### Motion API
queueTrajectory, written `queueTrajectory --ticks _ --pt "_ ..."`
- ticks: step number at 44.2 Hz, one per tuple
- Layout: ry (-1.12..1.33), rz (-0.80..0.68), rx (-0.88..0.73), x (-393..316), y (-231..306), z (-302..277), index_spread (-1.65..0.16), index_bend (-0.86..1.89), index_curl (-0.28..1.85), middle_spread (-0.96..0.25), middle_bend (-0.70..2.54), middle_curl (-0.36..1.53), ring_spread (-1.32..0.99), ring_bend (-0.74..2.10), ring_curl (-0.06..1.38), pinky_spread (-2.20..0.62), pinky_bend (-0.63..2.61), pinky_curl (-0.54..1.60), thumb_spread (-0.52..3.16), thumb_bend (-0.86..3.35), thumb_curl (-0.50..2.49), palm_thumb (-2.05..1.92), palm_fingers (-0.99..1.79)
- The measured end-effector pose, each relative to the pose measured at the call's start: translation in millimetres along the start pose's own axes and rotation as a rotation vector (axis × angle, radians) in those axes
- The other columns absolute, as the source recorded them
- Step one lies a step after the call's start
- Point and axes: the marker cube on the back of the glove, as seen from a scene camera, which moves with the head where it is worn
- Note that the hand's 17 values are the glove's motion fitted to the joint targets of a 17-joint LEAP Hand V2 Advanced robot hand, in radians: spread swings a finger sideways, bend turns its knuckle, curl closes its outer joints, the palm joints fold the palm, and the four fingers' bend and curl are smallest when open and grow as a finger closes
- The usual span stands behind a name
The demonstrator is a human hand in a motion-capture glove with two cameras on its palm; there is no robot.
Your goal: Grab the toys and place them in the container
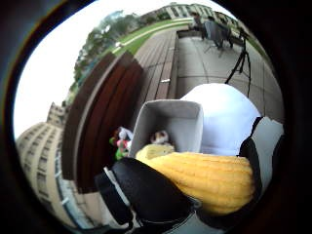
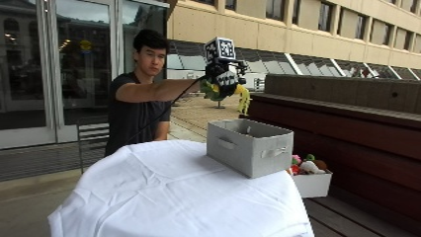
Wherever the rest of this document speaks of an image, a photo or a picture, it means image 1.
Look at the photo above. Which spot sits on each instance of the black tripod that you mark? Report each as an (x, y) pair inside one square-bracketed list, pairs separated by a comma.
[(242, 60)]

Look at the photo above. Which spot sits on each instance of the brown wooden slat bench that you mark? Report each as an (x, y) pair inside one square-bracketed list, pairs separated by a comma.
[(104, 120)]

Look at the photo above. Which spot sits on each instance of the green trees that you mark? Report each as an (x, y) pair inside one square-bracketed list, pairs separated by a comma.
[(100, 42)]

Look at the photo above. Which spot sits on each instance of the white brown plush toy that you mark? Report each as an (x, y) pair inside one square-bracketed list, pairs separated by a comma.
[(159, 137)]

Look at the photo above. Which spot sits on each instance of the small white paper scrap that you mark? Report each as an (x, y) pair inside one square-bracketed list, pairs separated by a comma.
[(165, 80)]

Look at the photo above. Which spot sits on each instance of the grey fabric box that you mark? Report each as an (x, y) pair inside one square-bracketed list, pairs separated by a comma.
[(175, 120)]

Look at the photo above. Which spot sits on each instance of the low pale building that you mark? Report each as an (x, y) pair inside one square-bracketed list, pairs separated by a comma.
[(185, 9)]

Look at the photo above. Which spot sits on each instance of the beige tall building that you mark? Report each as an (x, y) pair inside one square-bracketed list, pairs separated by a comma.
[(42, 152)]

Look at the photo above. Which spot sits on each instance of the yellow corn cob toy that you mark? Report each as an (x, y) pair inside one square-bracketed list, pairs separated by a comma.
[(211, 182)]

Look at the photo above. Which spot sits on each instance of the black camera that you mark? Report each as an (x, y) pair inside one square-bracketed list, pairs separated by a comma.
[(243, 33)]

